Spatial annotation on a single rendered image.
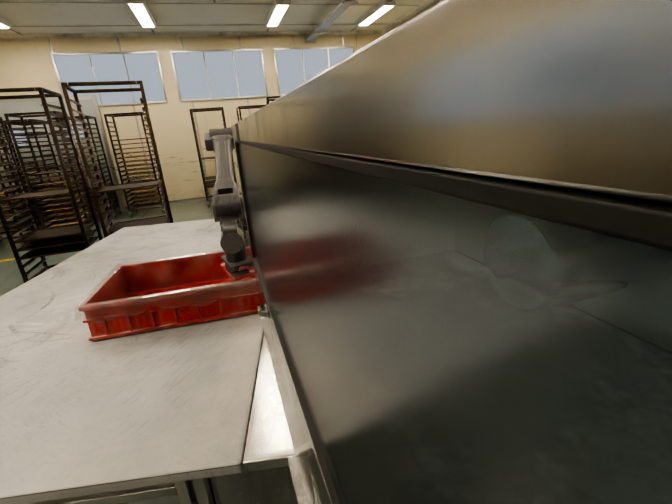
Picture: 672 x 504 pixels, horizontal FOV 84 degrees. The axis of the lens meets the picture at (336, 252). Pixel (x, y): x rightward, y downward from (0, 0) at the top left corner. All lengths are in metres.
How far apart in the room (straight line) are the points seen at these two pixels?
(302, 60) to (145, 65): 3.08
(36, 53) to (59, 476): 8.70
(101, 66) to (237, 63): 2.48
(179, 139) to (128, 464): 8.12
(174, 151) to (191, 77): 1.50
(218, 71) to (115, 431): 8.20
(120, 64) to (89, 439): 8.30
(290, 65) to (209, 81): 1.71
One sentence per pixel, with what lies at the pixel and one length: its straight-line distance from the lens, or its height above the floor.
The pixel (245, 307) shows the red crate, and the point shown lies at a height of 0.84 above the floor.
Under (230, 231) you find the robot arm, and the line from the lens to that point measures 0.95.
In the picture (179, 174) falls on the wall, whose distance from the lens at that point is 8.68.
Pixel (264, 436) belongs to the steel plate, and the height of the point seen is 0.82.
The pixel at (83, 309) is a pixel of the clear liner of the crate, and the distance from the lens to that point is 1.09.
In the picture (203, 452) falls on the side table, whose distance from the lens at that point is 0.69.
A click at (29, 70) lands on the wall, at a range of 9.20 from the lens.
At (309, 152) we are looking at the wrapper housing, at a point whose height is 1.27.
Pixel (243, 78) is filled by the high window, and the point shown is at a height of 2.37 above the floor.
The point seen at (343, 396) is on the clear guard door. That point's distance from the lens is 0.20.
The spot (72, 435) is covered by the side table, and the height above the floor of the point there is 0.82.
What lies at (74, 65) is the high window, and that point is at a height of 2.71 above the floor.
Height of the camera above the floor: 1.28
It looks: 18 degrees down
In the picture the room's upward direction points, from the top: 5 degrees counter-clockwise
